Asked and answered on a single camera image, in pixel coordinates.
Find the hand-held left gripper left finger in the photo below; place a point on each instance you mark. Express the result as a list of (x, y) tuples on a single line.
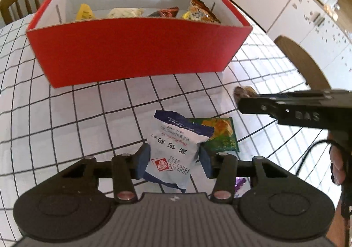
[(143, 161)]

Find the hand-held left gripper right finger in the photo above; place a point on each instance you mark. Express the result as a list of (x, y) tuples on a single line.
[(206, 163)]

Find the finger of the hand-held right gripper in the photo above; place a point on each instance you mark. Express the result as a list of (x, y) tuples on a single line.
[(258, 108), (271, 95)]

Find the small brown snack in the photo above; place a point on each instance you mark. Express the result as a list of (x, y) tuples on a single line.
[(243, 91)]

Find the white blue milk packet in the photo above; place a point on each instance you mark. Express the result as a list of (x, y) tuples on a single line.
[(176, 150)]

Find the green snack packet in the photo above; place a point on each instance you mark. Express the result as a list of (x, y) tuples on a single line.
[(222, 134)]

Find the purple snack packet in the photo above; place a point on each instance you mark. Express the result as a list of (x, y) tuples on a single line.
[(239, 183)]

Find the orange red snack packet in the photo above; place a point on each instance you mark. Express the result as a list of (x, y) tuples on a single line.
[(202, 11)]

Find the red cardboard box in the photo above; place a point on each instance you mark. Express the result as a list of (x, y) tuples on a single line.
[(132, 49)]

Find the dark red snack packet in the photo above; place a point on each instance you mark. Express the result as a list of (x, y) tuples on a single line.
[(165, 12)]

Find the pale cream snack packet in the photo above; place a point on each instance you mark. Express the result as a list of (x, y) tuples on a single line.
[(125, 12)]

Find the yellow snack packet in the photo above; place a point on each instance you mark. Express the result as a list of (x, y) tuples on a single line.
[(85, 13)]

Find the person's right hand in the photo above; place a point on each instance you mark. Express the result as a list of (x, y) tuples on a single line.
[(338, 164)]

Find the black white checked tablecloth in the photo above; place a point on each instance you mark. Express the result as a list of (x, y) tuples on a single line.
[(82, 115)]

